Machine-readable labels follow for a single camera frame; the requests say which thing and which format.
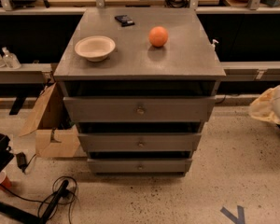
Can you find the grey bottom drawer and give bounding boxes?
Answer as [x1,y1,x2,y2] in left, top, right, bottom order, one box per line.
[87,159,192,174]

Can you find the black power adapter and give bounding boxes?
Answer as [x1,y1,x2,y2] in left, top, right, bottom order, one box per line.
[16,152,27,170]

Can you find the grey top drawer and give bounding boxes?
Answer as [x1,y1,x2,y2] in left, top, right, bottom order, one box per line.
[63,97,215,122]

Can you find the black stand base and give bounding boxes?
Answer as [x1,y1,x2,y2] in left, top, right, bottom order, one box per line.
[0,177,75,224]

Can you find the black small device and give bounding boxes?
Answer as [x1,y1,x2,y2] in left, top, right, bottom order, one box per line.
[115,15,134,27]

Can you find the brown cardboard box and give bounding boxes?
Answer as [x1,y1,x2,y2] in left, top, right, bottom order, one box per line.
[19,83,81,158]

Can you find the black floor cables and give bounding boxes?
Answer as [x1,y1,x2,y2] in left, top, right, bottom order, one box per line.
[0,175,80,224]

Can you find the orange ball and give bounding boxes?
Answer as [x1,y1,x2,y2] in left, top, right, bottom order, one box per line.
[148,26,168,48]

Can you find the grey drawer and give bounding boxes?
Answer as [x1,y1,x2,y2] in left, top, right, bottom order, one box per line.
[87,159,192,174]
[63,97,215,122]
[78,133,201,152]

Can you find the white paper bowl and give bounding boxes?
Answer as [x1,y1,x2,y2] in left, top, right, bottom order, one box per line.
[75,35,116,62]

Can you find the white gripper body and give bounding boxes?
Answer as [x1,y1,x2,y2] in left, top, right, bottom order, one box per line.
[248,88,280,125]

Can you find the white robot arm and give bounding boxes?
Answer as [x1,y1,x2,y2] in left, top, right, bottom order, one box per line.
[248,85,280,125]

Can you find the grey wooden drawer cabinet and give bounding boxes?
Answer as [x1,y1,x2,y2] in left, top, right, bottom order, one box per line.
[53,7,227,175]

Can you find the red plastic cup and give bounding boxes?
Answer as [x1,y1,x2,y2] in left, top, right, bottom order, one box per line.
[0,171,11,190]

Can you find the grey middle drawer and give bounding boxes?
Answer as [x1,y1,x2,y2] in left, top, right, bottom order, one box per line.
[78,133,201,152]

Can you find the white pump bottle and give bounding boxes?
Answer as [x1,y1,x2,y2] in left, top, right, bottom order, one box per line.
[211,39,219,50]

